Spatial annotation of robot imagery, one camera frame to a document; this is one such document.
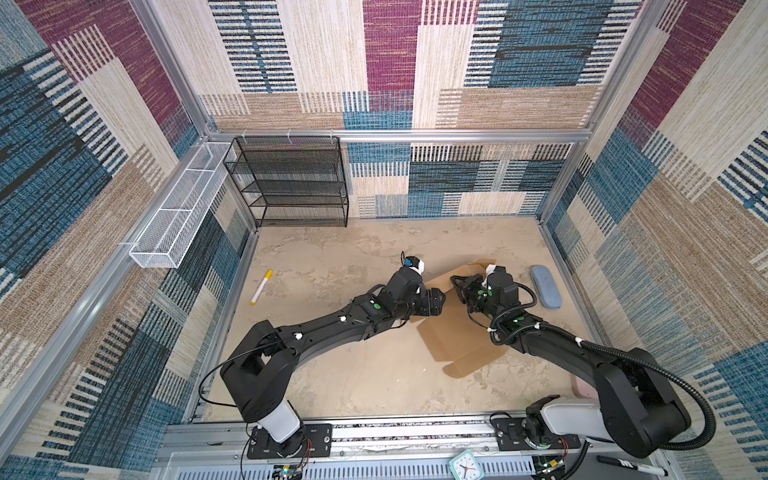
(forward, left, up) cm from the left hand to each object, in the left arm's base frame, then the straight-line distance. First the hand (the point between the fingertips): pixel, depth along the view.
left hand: (438, 294), depth 81 cm
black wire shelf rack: (+47, +47, +1) cm, 67 cm away
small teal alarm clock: (-37, -4, -14) cm, 39 cm away
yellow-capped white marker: (+14, +56, -16) cm, 59 cm away
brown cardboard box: (-4, -8, -17) cm, 19 cm away
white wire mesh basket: (+19, +80, +1) cm, 82 cm away
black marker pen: (-37, -42, -14) cm, 57 cm away
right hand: (+6, -4, -2) cm, 7 cm away
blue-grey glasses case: (+9, -38, -13) cm, 41 cm away
